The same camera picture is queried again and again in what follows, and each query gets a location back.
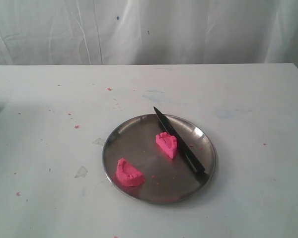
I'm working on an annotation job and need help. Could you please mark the pink dough lump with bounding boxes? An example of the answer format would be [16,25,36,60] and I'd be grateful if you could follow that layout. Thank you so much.
[116,158,145,187]
[155,132,177,159]

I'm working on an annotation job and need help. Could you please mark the round steel plate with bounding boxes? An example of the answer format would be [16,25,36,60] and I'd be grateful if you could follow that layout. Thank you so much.
[102,114,217,204]

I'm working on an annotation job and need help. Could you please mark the white backdrop curtain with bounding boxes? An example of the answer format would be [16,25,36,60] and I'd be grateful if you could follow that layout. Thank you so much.
[0,0,298,65]

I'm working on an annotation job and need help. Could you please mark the black knife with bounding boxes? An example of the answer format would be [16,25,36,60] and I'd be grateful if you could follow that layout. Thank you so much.
[153,107,210,183]

